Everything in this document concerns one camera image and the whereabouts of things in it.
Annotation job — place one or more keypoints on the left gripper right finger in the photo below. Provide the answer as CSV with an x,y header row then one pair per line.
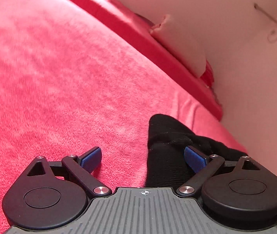
x,y
237,190

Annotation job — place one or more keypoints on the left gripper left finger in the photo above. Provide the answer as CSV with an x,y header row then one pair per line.
x,y
49,195

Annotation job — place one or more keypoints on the black pants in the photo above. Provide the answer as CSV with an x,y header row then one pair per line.
x,y
167,140

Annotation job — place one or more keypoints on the red near bed cover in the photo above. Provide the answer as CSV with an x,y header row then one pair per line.
x,y
68,83

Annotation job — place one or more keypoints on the red bed cover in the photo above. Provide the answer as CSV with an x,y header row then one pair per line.
x,y
135,30
68,83

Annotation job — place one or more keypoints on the white pillow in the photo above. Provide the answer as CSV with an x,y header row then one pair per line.
x,y
181,44

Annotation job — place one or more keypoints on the red far bed cover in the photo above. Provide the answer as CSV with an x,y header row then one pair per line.
x,y
135,30

